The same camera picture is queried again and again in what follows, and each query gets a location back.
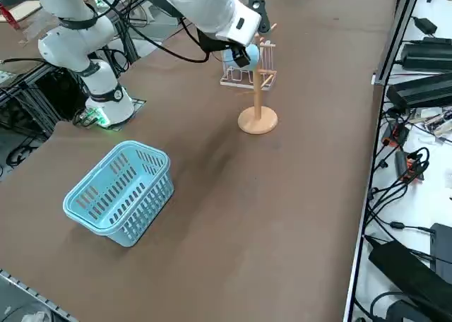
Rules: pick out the flat black power brick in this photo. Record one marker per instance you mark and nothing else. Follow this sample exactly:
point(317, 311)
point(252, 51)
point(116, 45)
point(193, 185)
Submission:
point(427, 55)

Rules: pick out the wooden cup rack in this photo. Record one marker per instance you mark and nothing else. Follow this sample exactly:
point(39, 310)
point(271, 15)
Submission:
point(257, 122)

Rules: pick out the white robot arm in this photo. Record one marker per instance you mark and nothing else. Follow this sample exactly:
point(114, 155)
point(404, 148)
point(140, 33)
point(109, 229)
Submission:
point(208, 7)

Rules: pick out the large black power brick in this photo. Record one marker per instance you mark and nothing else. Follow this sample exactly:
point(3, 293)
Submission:
point(406, 276)

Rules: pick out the orange and black device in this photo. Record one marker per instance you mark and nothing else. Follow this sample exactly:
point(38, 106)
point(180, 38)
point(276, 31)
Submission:
point(411, 166)
point(397, 135)

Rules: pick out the black box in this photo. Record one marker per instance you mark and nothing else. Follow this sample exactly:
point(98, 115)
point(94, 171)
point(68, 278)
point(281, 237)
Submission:
point(443, 248)

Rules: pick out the cardboard sheet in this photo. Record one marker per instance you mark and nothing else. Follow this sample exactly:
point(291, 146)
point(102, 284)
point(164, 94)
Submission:
point(21, 9)

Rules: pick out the aluminium table edge rail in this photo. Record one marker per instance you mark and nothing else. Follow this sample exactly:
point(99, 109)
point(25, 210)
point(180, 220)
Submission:
point(356, 269)

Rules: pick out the blue plastic basket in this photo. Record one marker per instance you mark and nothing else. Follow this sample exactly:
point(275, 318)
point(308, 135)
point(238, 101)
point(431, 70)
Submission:
point(102, 230)

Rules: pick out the blue IKEA cup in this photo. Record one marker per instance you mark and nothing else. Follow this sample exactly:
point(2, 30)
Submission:
point(254, 59)

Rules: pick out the black perforated mount bar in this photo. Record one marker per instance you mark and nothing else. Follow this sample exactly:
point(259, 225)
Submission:
point(261, 16)

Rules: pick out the long black power brick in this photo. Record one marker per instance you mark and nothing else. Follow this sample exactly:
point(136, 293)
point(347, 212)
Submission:
point(420, 90)

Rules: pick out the small black power adapter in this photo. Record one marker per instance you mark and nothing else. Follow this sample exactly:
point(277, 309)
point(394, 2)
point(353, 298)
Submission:
point(425, 25)

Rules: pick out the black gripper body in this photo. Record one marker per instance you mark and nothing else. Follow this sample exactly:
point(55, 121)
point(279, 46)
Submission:
point(215, 43)

